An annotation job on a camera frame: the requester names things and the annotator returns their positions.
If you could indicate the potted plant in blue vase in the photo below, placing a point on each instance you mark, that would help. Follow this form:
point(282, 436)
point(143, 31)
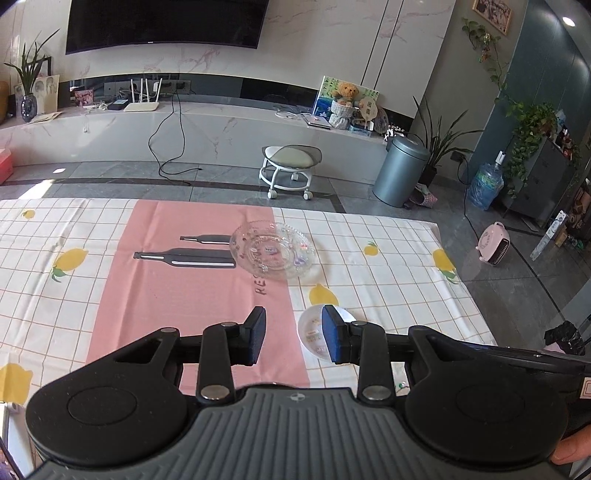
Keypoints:
point(32, 60)

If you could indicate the clear glass plate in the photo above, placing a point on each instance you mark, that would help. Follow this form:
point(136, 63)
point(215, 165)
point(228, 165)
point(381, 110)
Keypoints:
point(272, 251)

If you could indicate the framed photo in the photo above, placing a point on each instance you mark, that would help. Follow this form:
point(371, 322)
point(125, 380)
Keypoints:
point(46, 93)

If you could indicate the pink storage box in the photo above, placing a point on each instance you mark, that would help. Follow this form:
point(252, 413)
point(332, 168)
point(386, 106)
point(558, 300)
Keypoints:
point(6, 165)

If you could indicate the black wall television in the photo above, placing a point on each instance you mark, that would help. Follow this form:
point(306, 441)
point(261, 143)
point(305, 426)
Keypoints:
point(99, 24)

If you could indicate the colourful picture board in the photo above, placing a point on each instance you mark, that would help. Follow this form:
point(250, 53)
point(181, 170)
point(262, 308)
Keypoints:
point(366, 105)

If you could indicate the teddy bear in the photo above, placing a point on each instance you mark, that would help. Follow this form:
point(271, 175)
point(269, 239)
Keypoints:
point(343, 105)

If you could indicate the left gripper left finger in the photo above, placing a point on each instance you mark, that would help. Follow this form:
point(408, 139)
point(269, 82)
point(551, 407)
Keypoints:
point(225, 345)

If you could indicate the dark drawer cabinet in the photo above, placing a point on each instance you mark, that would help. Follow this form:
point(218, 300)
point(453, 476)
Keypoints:
point(549, 173)

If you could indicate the white wifi router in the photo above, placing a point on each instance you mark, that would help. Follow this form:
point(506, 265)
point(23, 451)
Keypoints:
point(144, 96)

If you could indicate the person's hand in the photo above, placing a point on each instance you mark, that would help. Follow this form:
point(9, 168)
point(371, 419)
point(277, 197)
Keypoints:
point(574, 448)

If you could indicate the tall green floor plant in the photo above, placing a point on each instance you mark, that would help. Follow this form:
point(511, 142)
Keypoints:
point(438, 142)

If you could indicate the small white sticker plate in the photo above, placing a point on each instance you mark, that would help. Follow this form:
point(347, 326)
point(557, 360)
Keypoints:
point(309, 329)

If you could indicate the blue water jug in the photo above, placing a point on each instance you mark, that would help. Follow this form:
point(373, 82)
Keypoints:
point(487, 183)

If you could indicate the pink small heater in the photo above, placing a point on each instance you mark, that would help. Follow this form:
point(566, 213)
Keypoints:
point(493, 244)

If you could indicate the white rolling stool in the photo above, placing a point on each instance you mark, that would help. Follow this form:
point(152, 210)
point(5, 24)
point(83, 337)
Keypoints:
point(295, 160)

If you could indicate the grey metal trash can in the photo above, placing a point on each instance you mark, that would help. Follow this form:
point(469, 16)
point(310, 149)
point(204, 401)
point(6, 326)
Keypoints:
point(403, 166)

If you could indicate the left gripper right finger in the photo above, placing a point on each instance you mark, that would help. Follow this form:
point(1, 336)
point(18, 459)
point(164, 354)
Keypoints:
point(367, 346)

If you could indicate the trailing ivy plant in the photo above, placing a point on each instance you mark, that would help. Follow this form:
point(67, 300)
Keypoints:
point(534, 122)

